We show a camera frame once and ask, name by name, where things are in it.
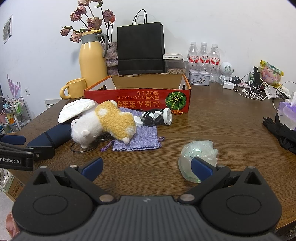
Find water bottle middle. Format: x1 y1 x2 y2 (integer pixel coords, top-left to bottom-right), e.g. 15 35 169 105
199 42 210 72

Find yellow ceramic mug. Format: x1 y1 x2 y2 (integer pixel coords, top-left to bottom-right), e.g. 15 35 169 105
60 78 87 99

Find black paper shopping bag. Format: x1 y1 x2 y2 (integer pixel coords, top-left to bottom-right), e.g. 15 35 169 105
117 9 165 75

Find water bottle left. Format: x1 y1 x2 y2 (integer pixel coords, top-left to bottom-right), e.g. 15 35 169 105
187 42 199 75

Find pink fuzzy vase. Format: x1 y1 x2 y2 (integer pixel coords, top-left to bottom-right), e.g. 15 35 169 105
105 42 118 75

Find white robot figurine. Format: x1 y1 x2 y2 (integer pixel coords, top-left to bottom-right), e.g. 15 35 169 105
218 62 234 85

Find clear jar of seeds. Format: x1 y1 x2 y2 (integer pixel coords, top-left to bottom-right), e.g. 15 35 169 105
163 53 188 74

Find colourful snack bag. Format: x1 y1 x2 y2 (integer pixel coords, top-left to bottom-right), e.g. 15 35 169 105
260 60 284 87

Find water bottle right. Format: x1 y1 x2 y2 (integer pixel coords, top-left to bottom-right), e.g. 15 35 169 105
208 44 220 83

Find water bottle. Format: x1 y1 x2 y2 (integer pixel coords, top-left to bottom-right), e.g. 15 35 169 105
187 42 199 75
199 42 210 72
208 44 220 83

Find white and yellow plush toy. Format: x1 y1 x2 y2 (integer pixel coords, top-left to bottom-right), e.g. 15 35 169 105
71 100 137 149

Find white round jar lid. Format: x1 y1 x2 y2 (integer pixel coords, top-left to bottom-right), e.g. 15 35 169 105
134 116 144 127

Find black usb cable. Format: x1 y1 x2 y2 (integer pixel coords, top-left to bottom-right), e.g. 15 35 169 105
141 110 164 127

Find purple tissue pack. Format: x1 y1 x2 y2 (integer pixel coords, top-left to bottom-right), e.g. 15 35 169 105
277 91 296 131

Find clear plastic ball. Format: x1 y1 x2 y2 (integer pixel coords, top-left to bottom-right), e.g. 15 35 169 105
178 140 218 183

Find purple woven pouch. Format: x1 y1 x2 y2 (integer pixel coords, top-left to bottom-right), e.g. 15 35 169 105
100 106 165 153

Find metal wire rack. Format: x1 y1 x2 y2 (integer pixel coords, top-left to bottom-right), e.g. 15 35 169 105
1 97 32 133

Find wall photo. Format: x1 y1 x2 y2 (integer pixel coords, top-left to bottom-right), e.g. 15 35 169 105
3 15 13 44

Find white charger adapter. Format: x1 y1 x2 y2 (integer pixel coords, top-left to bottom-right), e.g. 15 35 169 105
223 81 235 90

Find dried rose bouquet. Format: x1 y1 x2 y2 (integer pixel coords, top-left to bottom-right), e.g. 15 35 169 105
60 0 116 46

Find tangle of white cables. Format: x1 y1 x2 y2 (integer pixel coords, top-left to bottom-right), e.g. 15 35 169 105
234 71 296 110

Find yellow thermos jug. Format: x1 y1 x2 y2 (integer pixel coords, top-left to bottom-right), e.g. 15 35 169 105
79 30 108 87

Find black gloves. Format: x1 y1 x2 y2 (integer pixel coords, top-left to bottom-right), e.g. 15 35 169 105
263 114 296 154

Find red cardboard box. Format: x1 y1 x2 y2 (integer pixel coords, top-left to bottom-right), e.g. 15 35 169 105
84 73 191 113

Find small printed tin box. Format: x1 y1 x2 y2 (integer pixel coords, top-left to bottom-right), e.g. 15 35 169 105
189 70 210 86

